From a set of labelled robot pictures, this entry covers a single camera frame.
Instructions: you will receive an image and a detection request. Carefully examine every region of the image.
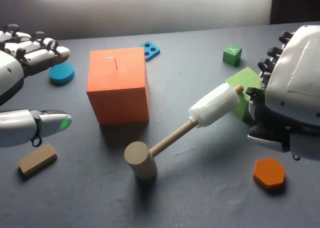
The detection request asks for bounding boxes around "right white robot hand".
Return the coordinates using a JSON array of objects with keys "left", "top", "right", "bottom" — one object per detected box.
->
[{"left": 246, "top": 25, "right": 320, "bottom": 161}]

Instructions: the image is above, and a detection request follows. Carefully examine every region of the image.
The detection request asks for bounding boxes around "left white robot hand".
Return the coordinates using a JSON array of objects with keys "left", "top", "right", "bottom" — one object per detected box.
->
[{"left": 0, "top": 24, "right": 73, "bottom": 149}]

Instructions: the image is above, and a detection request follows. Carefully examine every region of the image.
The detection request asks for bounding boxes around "wooden mallet with white-wrapped handle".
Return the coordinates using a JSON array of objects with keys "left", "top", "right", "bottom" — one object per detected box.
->
[{"left": 124, "top": 85, "right": 244, "bottom": 181}]

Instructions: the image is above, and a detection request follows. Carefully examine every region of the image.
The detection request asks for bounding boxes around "large orange cube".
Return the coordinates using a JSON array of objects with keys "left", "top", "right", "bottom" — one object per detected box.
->
[{"left": 86, "top": 47, "right": 150, "bottom": 125}]

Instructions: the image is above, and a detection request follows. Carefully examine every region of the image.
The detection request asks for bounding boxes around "small metal nail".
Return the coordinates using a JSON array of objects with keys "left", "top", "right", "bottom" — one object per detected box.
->
[{"left": 105, "top": 57, "right": 119, "bottom": 70}]

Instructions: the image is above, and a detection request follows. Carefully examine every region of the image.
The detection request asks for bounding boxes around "large green textured cube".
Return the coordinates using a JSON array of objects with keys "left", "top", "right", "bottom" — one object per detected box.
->
[{"left": 224, "top": 66, "right": 263, "bottom": 121}]

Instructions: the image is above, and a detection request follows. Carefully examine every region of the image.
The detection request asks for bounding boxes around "blue round disc block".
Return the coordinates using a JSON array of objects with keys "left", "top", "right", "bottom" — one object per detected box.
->
[{"left": 49, "top": 62, "right": 76, "bottom": 86}]

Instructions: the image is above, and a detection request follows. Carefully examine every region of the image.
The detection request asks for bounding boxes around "small green letter cube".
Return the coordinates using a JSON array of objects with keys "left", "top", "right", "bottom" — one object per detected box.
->
[{"left": 222, "top": 44, "right": 243, "bottom": 67}]

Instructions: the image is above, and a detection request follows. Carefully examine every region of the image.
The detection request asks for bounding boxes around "dark curtain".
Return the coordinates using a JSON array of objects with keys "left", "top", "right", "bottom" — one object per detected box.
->
[{"left": 269, "top": 0, "right": 320, "bottom": 25}]

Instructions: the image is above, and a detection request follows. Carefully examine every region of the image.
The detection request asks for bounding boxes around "tan wooden rectangular block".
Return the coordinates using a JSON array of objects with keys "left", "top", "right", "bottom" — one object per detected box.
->
[{"left": 17, "top": 142, "right": 58, "bottom": 177}]

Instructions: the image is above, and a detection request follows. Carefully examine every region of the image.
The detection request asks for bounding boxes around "orange hexagon block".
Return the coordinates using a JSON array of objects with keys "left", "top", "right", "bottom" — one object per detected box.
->
[{"left": 252, "top": 157, "right": 286, "bottom": 189}]

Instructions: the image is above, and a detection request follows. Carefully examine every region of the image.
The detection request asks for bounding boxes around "blue square block with holes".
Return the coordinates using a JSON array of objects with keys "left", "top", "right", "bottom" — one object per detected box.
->
[{"left": 138, "top": 41, "right": 161, "bottom": 62}]

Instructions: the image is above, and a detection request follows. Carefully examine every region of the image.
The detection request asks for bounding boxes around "grey table cloth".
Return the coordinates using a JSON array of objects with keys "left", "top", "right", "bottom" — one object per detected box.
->
[{"left": 0, "top": 20, "right": 320, "bottom": 228}]

